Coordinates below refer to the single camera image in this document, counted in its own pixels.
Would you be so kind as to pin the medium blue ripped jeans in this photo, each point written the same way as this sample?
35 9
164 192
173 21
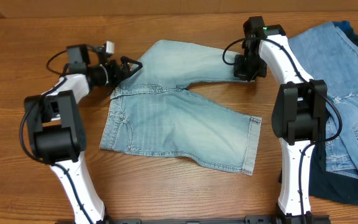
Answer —
346 93

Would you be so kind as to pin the light blue denim shorts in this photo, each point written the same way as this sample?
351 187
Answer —
153 113

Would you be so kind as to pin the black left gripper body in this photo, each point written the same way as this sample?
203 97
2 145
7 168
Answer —
113 76

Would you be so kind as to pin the dark navy garment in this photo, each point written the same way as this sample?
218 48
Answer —
337 186

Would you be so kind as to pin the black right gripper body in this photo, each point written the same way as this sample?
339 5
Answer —
245 72

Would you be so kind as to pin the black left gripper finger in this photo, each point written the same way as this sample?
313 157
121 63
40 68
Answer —
126 71
126 61

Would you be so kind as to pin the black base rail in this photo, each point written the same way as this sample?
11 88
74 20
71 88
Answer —
194 220

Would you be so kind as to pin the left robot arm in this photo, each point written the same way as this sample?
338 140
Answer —
52 132

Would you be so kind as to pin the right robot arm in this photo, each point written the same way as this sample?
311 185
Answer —
297 117

